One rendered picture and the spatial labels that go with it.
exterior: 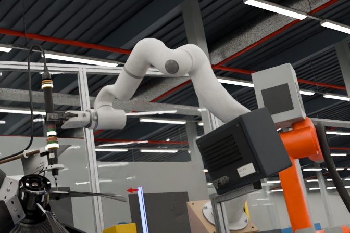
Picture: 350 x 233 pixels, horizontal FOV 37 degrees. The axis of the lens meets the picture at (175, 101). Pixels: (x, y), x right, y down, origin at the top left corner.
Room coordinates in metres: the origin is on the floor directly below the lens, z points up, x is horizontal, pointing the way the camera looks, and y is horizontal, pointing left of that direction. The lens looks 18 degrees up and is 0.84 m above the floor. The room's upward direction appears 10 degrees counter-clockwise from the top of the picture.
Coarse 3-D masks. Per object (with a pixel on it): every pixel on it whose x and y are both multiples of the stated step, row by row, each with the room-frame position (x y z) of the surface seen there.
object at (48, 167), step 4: (40, 148) 2.00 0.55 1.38; (44, 148) 2.00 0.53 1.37; (40, 152) 2.00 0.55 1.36; (44, 152) 1.99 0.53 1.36; (48, 152) 2.00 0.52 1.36; (40, 156) 2.00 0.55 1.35; (44, 156) 2.00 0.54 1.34; (48, 156) 2.00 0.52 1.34; (44, 160) 2.00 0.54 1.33; (48, 160) 2.00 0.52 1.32; (44, 164) 2.00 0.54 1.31; (48, 164) 2.00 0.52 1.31; (56, 164) 1.97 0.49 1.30; (60, 164) 1.98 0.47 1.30; (48, 168) 1.97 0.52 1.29; (52, 168) 1.97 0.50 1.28; (56, 168) 1.98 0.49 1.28; (60, 168) 1.99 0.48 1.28
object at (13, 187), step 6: (6, 180) 1.93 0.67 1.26; (12, 180) 1.94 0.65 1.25; (18, 180) 1.94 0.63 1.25; (6, 186) 1.94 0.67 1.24; (12, 186) 1.94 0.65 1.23; (0, 192) 1.94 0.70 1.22; (6, 192) 1.94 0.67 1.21; (12, 192) 1.94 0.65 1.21; (0, 198) 1.94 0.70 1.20; (6, 198) 1.94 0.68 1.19
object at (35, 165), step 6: (60, 150) 2.13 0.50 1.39; (30, 156) 2.18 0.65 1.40; (36, 156) 2.16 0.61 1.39; (24, 162) 2.17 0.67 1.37; (30, 162) 2.14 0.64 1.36; (36, 162) 2.11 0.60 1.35; (42, 162) 2.08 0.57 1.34; (24, 168) 2.14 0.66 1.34; (30, 168) 2.11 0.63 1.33; (36, 168) 2.07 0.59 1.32; (42, 168) 2.04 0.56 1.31; (24, 174) 2.10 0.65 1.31
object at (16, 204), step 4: (16, 196) 1.88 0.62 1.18; (8, 200) 1.85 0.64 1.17; (12, 200) 1.87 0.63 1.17; (16, 200) 1.88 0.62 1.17; (8, 204) 1.85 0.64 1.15; (12, 204) 1.87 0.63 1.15; (16, 204) 1.88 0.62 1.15; (20, 204) 1.90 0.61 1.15; (8, 208) 1.85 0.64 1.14; (12, 208) 1.87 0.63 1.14; (20, 208) 1.90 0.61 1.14; (12, 212) 1.87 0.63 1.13; (16, 212) 1.88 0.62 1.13; (20, 212) 1.90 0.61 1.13; (12, 216) 1.87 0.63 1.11; (16, 216) 1.88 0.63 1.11; (20, 216) 1.90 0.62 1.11; (24, 216) 1.91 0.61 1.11; (16, 220) 1.88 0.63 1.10; (20, 220) 1.90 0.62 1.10
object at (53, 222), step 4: (48, 216) 1.84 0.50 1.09; (52, 216) 1.87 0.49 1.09; (48, 220) 1.82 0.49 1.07; (52, 220) 1.84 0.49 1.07; (56, 220) 1.93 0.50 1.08; (52, 224) 1.81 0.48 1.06; (56, 224) 1.83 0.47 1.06; (60, 224) 1.90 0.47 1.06; (52, 228) 1.79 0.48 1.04; (56, 228) 1.81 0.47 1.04; (60, 228) 1.83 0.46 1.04; (64, 228) 1.86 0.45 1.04; (56, 232) 1.78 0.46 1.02; (60, 232) 1.80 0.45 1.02; (64, 232) 1.83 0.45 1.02; (68, 232) 1.87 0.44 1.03
